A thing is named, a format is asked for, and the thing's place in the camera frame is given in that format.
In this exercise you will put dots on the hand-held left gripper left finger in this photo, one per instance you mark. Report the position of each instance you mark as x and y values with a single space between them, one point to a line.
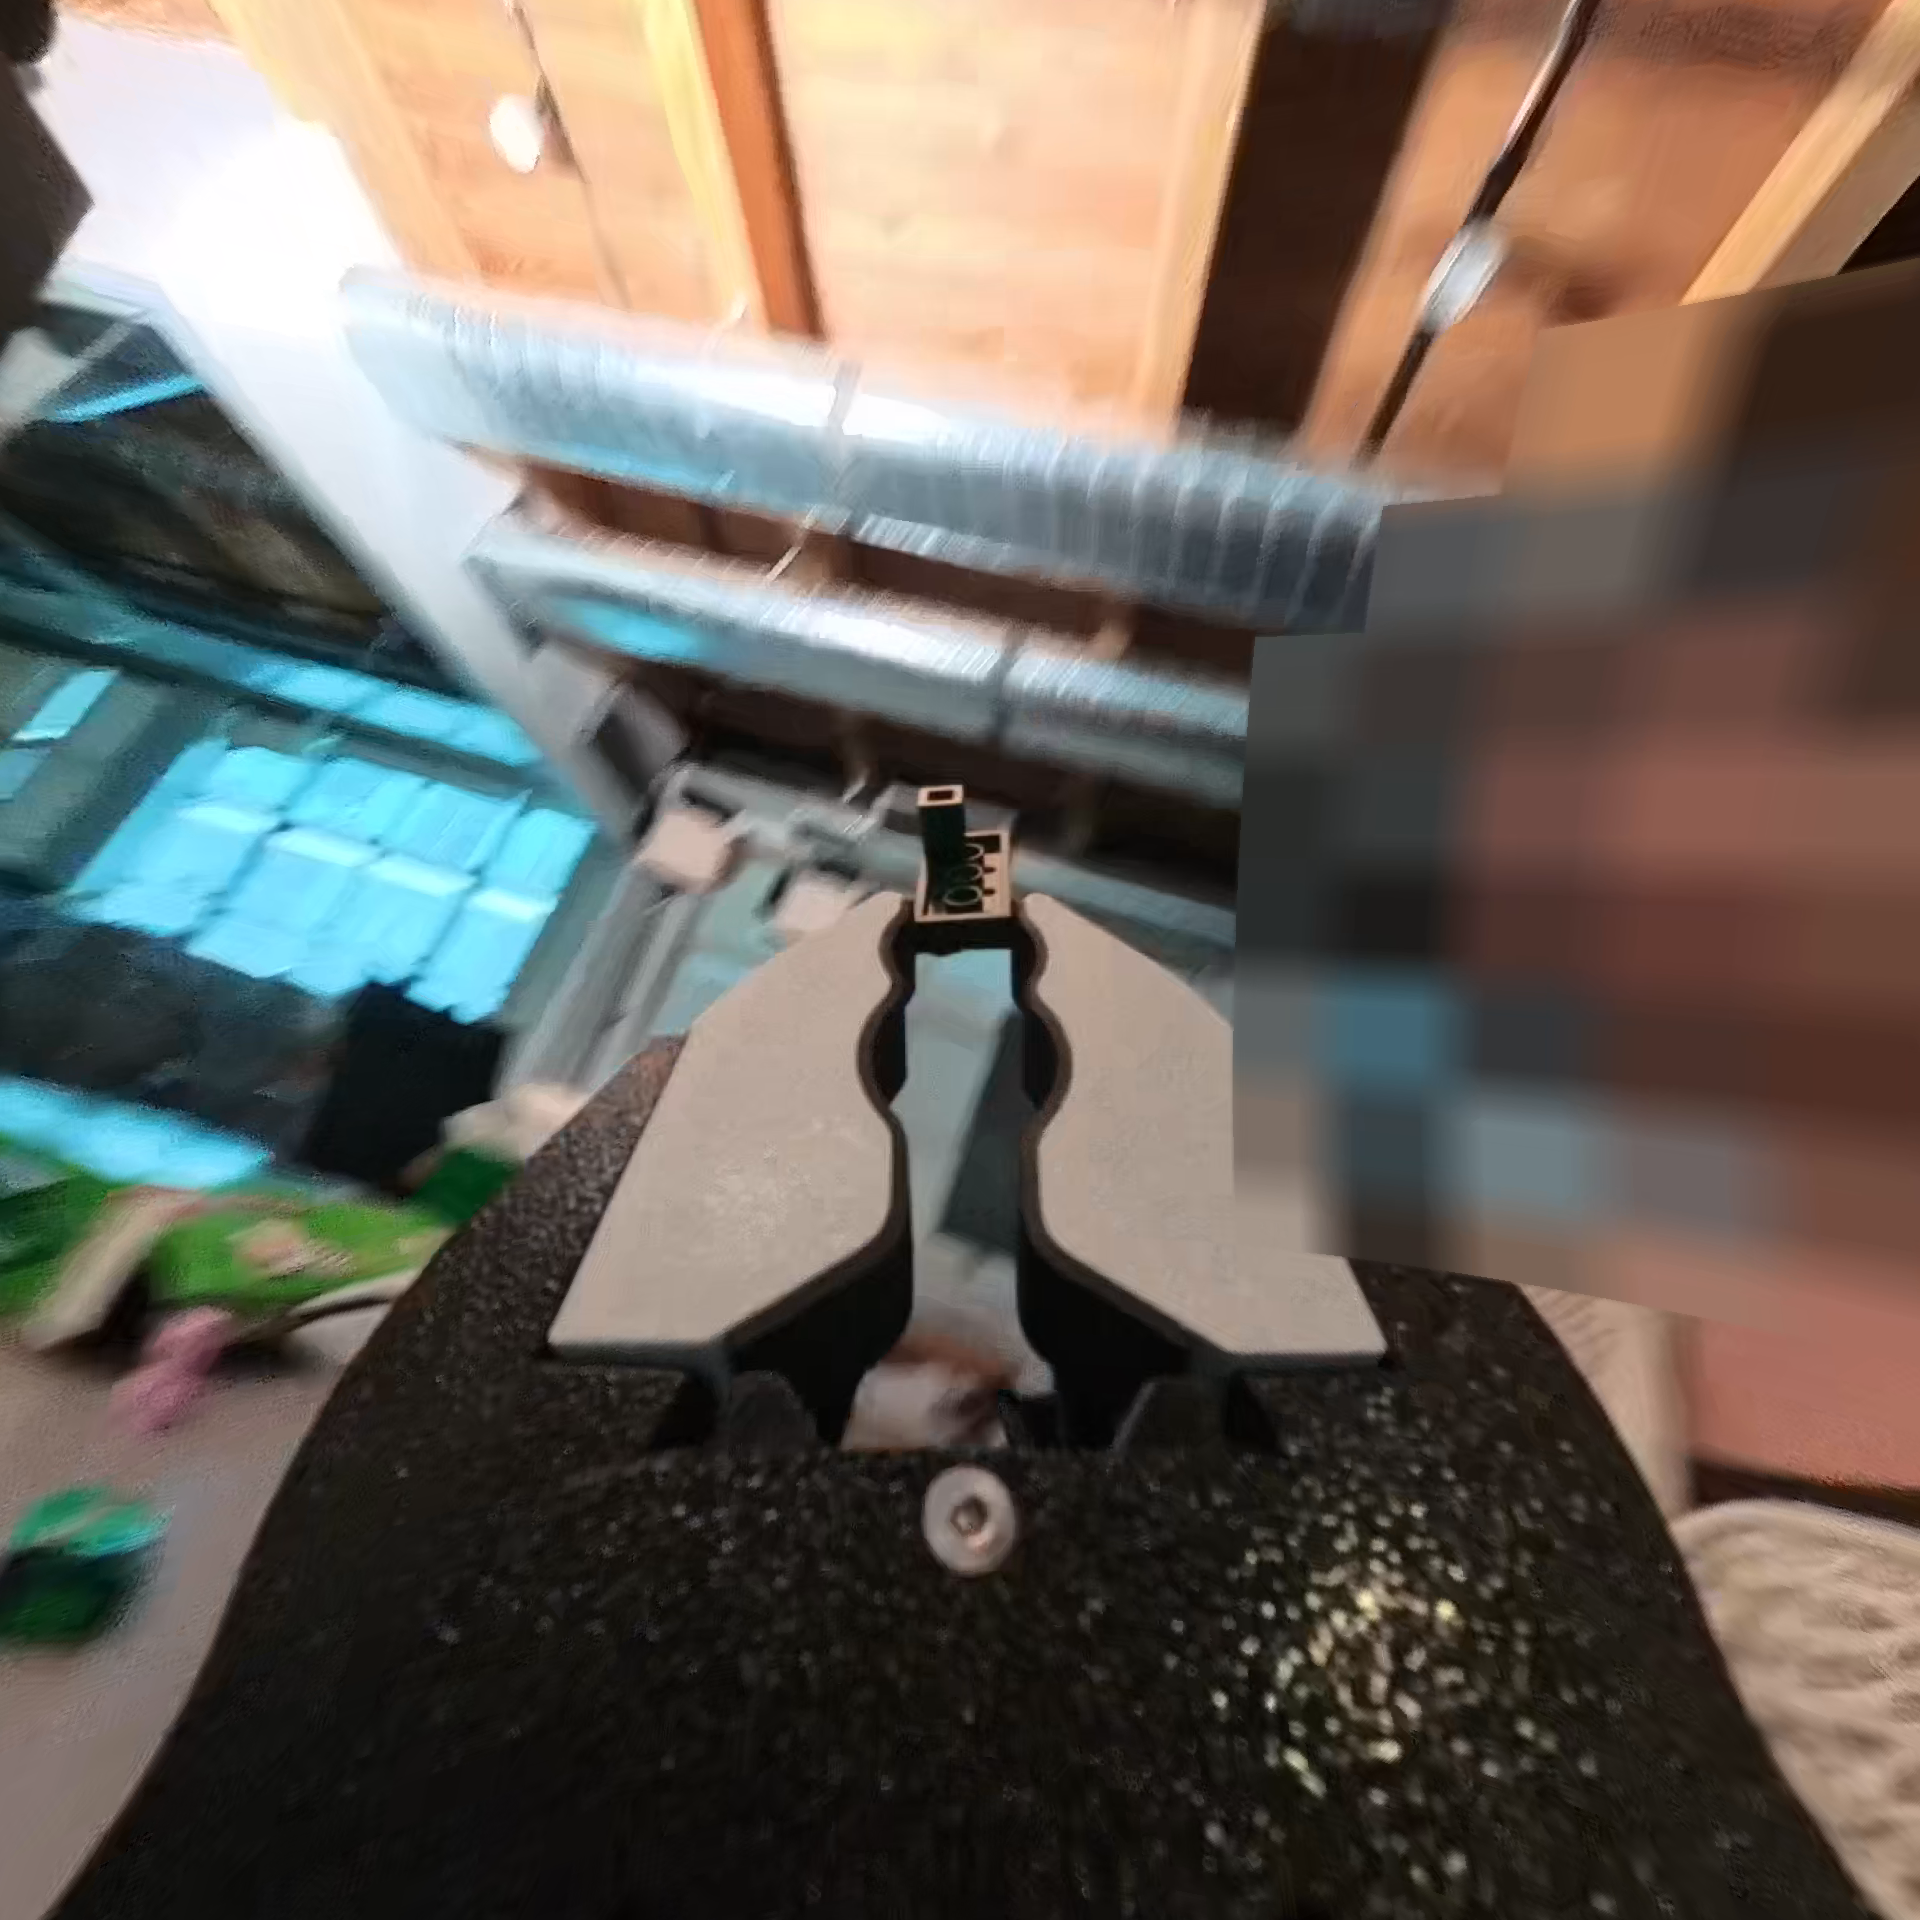
750 1140

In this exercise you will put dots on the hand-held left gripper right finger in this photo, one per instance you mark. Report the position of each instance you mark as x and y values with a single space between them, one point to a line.
1186 1170

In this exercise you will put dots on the green printed box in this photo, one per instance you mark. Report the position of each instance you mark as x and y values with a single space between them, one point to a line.
270 1243

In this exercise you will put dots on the spiral metal air duct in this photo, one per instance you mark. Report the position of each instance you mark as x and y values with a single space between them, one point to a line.
630 375
839 644

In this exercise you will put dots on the green grey lego cube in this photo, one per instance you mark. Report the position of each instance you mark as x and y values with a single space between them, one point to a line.
76 1559

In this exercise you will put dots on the dark green lego assembly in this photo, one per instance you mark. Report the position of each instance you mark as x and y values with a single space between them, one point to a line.
962 879

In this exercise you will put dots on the pink lego assembly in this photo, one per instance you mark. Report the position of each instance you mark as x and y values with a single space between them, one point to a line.
168 1371

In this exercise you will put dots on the cream knit sweater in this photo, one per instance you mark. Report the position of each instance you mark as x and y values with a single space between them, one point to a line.
1799 1651

